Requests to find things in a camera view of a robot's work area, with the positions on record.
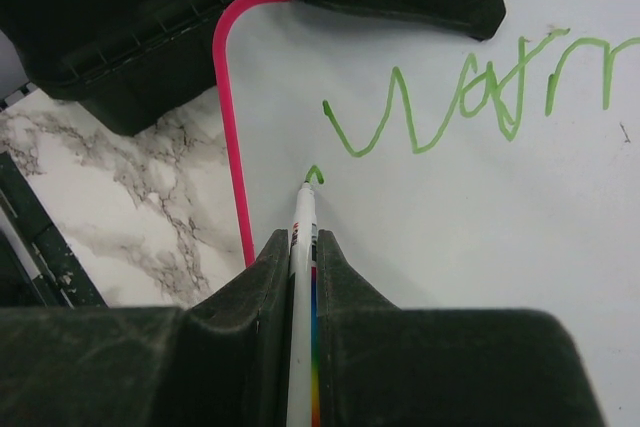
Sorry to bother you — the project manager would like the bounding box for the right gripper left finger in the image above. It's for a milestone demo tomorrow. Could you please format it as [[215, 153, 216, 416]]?
[[1, 230, 289, 426]]

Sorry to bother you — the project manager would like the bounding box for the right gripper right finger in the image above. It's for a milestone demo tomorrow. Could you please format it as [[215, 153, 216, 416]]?
[[317, 230, 605, 426]]

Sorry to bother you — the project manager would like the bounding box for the white marker pen body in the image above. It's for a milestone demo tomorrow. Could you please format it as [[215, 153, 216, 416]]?
[[286, 181, 317, 427]]

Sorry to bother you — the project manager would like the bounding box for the pink-framed whiteboard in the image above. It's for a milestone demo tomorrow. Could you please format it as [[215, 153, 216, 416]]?
[[213, 0, 639, 426]]

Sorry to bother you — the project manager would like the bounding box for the black plastic toolbox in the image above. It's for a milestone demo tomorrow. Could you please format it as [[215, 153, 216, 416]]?
[[1, 0, 234, 136]]

